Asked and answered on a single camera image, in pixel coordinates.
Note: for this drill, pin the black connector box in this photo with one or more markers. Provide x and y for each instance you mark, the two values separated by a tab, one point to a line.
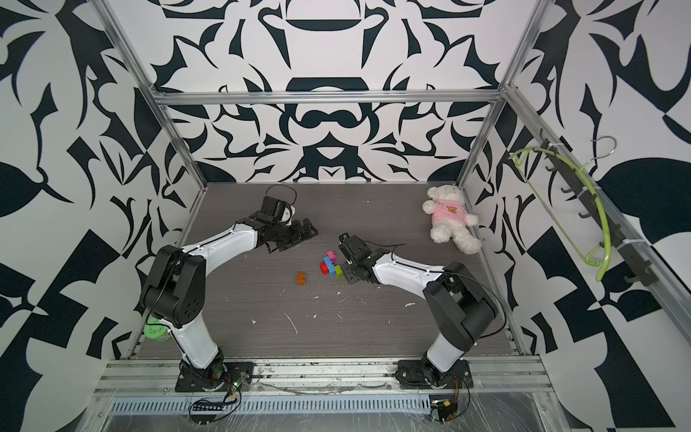
204	412
443	411

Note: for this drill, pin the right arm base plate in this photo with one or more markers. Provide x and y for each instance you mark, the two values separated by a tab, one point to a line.
421	374

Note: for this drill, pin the white teddy bear pink shirt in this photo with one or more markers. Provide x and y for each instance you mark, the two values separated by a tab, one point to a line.
449	219

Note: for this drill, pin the black connector box left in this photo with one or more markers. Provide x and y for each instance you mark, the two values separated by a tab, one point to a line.
204	412

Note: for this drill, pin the blue long lego brick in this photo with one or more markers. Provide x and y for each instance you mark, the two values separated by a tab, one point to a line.
328	263

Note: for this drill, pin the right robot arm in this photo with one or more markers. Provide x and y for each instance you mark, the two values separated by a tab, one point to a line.
462	307

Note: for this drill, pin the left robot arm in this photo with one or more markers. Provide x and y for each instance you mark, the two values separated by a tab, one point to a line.
175	289

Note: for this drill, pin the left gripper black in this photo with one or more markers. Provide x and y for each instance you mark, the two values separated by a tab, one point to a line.
299	235

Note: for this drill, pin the white vent grille strip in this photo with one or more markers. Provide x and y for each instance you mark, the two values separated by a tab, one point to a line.
304	404

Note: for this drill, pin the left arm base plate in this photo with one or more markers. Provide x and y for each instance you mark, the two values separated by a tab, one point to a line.
217	377

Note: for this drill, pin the black connector box right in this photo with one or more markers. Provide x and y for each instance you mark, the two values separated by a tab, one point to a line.
443	411

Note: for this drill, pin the green clothes hanger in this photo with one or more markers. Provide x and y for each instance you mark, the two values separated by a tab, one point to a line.
563	210

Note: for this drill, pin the black wall hook rack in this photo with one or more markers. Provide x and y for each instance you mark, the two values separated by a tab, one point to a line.
581	186

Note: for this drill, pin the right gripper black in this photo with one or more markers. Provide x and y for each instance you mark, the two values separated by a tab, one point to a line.
348	276

